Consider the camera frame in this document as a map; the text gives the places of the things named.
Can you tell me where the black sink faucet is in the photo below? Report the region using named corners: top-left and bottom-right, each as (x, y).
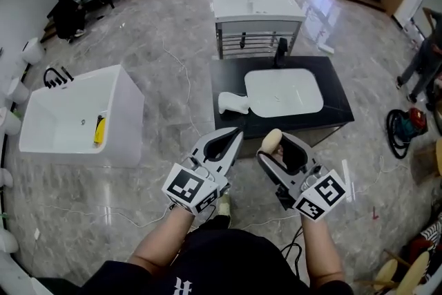
top-left (273, 37), bottom-right (289, 68)

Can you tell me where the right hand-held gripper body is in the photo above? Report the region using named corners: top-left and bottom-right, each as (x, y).
top-left (275, 164), bottom-right (348, 222)

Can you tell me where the black bathtub faucet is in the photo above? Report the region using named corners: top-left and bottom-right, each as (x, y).
top-left (42, 66), bottom-right (75, 90)

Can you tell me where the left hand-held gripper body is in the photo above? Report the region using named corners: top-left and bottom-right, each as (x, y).
top-left (162, 155), bottom-right (231, 216)

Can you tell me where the white vanity unit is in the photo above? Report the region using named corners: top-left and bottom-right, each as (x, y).
top-left (211, 0), bottom-right (307, 60)

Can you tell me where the person's left forearm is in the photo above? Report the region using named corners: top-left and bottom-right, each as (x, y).
top-left (128, 204), bottom-right (198, 278)

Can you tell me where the person's black shirt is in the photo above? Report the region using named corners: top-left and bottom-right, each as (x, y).
top-left (30, 213), bottom-right (354, 295)

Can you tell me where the person's pale shoe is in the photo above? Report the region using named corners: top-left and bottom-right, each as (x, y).
top-left (217, 194), bottom-right (232, 218)

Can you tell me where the yellow object in bathtub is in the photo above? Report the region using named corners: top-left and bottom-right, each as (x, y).
top-left (93, 114), bottom-right (107, 146)

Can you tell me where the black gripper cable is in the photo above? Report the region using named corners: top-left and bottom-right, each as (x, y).
top-left (280, 227), bottom-right (305, 278)

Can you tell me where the white sink basin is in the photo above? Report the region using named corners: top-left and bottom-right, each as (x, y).
top-left (244, 68), bottom-right (325, 119)

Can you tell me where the black vanity counter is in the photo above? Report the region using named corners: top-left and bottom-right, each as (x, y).
top-left (209, 55), bottom-right (356, 141)

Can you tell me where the red and teal vacuum cleaner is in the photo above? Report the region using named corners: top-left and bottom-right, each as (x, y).
top-left (393, 107), bottom-right (430, 144)

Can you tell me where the white bathtub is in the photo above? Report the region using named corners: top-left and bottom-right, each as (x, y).
top-left (18, 64), bottom-right (146, 169)

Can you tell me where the wooden stool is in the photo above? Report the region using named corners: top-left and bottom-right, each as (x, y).
top-left (374, 258), bottom-right (399, 287)
top-left (400, 250), bottom-right (433, 295)

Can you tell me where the white wall urinal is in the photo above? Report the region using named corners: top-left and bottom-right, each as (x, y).
top-left (0, 166), bottom-right (15, 188)
top-left (0, 229), bottom-right (20, 254)
top-left (0, 106), bottom-right (23, 136)
top-left (6, 77), bottom-right (31, 105)
top-left (20, 37), bottom-right (46, 66)

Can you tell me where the person's right forearm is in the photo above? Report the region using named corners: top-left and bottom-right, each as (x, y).
top-left (300, 216), bottom-right (347, 289)

